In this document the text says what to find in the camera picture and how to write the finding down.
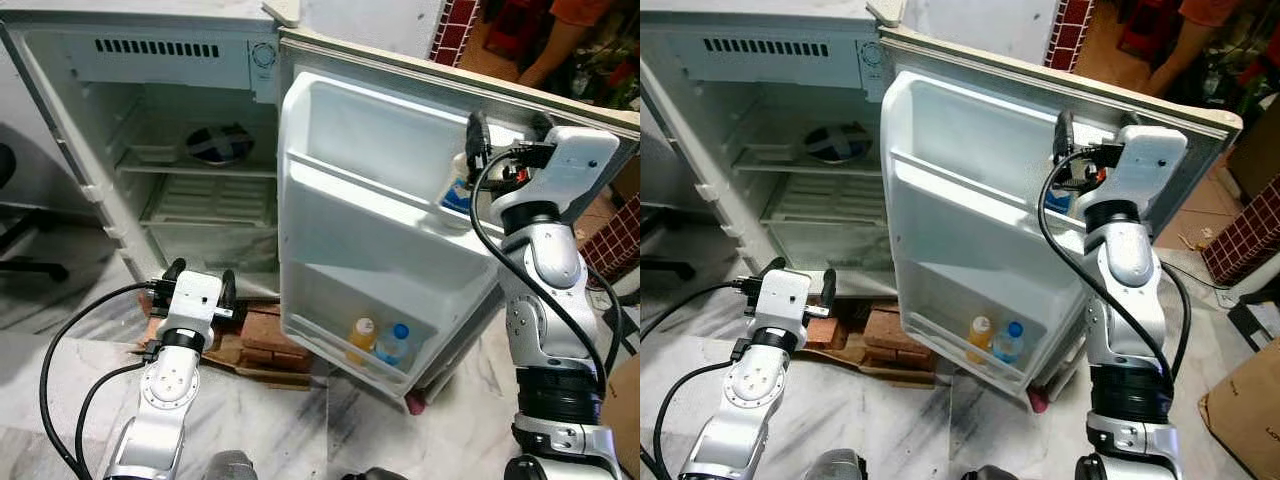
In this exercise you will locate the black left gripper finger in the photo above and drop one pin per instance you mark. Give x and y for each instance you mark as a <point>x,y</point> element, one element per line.
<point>175,269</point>
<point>828,288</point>
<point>771,267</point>
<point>229,290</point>

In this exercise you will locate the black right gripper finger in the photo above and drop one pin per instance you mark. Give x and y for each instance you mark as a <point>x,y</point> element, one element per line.
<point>1129,121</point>
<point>477,140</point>
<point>543,126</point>
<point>1063,138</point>

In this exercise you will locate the grey fridge door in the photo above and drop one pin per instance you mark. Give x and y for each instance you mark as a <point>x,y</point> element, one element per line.
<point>970,200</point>
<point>370,200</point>

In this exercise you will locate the person forearm orange sleeve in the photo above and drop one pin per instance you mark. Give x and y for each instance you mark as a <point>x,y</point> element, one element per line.
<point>560,45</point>
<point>1185,50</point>

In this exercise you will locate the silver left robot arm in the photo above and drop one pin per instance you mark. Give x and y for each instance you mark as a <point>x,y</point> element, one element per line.
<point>745,390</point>
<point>165,390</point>

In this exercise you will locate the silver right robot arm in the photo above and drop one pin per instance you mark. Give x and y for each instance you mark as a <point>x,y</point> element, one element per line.
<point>1130,310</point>
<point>550,310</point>

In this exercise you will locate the white fridge shelf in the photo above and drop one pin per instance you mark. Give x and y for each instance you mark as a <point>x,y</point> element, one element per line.
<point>200,170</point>
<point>815,170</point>

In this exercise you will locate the clear crisper drawer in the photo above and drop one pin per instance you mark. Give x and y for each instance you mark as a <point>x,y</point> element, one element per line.
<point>215,245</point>
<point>830,245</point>

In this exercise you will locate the reddish wooden block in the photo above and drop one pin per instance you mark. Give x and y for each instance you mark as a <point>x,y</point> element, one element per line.
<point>885,325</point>
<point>268,325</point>

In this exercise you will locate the brown cardboard sheet stack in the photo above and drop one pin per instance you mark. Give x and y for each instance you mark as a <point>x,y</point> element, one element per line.
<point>250,365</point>
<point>860,362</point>

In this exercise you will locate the red tiled pillar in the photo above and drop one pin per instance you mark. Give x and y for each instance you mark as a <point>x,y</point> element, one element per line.
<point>620,240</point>
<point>1068,32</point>
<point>1245,240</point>
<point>455,30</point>

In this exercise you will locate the black round bowl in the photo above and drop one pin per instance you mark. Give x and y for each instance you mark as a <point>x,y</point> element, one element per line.
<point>836,144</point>
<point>220,145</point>

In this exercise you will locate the orange juice bottle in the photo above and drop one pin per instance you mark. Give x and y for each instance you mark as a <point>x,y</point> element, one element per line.
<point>979,340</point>
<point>361,342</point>

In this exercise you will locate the grey left robot leg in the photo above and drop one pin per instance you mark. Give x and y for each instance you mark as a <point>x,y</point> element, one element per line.
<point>230,467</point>
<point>835,467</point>

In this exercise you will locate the grey robot leg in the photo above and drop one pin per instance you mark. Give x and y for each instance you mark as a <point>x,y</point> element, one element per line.
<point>835,467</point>
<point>990,474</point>
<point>230,467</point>
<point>375,474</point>

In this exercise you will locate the clear bottle blue cap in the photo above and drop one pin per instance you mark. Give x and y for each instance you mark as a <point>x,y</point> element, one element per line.
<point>393,345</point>
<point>1009,343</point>

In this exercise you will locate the small pink object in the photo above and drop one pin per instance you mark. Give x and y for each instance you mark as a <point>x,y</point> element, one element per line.
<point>416,402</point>
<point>1038,400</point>

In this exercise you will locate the grey right robot leg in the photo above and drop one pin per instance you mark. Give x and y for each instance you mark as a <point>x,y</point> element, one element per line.
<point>990,474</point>
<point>375,474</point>

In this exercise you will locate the plain brown cardboard box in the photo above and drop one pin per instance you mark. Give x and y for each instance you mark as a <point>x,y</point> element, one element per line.
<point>1245,415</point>

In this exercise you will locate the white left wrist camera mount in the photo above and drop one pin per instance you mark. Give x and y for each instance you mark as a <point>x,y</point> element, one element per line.
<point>783,303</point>
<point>190,305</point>

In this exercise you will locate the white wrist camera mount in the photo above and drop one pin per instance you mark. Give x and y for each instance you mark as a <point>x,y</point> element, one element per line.
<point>1145,165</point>
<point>190,305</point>
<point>565,165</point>
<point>783,303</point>

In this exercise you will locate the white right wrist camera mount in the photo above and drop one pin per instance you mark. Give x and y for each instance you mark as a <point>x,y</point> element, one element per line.
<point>1145,165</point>
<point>565,165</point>

